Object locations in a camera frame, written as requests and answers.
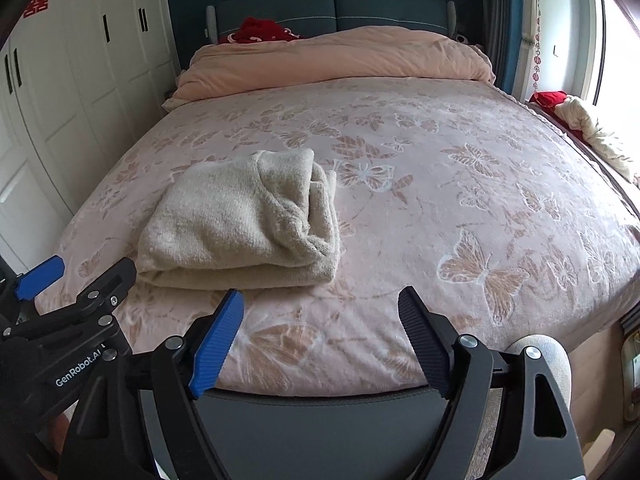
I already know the teal upholstered headboard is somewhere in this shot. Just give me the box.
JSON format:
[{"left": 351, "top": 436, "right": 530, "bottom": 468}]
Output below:
[{"left": 205, "top": 0, "right": 457, "bottom": 45}]

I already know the white wardrobe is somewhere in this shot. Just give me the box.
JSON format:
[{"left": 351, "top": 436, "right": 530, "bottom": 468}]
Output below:
[{"left": 0, "top": 0, "right": 182, "bottom": 271}]

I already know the cream crumpled cloth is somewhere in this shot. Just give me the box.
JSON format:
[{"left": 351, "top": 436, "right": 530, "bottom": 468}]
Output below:
[{"left": 554, "top": 95, "right": 637, "bottom": 178}]

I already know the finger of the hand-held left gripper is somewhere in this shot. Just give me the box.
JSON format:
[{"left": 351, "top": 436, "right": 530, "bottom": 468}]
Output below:
[
  {"left": 2, "top": 258, "right": 138, "bottom": 343},
  {"left": 0, "top": 255, "right": 67, "bottom": 323}
]

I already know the grey curtain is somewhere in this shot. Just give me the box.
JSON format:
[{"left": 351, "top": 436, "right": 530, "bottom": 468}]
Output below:
[{"left": 477, "top": 0, "right": 517, "bottom": 92}]

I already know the bed with floral pink sheet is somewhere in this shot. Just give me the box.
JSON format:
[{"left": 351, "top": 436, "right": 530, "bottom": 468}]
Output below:
[{"left": 32, "top": 76, "right": 640, "bottom": 396}]

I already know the cream sweater with black hearts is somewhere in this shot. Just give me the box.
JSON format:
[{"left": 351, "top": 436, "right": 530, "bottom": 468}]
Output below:
[{"left": 136, "top": 149, "right": 342, "bottom": 291}]

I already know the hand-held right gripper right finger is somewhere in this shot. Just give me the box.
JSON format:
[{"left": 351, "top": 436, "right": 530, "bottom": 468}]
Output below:
[{"left": 397, "top": 286, "right": 572, "bottom": 480}]

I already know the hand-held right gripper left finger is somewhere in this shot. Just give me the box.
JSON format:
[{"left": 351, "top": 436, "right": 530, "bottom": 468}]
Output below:
[{"left": 65, "top": 289, "right": 246, "bottom": 480}]

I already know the window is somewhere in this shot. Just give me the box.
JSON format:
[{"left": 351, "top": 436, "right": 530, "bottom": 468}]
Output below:
[{"left": 580, "top": 0, "right": 640, "bottom": 126}]

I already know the red cloth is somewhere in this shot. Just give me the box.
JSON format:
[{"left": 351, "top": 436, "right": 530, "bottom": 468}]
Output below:
[{"left": 227, "top": 17, "right": 312, "bottom": 45}]

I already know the red cushion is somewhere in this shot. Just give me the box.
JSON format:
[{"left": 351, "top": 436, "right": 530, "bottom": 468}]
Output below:
[{"left": 531, "top": 91, "right": 591, "bottom": 146}]

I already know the light grey slipper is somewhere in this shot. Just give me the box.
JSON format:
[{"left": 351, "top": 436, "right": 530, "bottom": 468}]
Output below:
[{"left": 504, "top": 334, "right": 573, "bottom": 413}]

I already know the red bead string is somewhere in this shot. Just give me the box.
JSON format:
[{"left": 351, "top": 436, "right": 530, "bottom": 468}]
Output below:
[{"left": 533, "top": 0, "right": 546, "bottom": 92}]

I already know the pink duvet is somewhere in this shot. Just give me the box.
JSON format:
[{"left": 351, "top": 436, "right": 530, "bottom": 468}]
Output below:
[{"left": 162, "top": 25, "right": 497, "bottom": 112}]

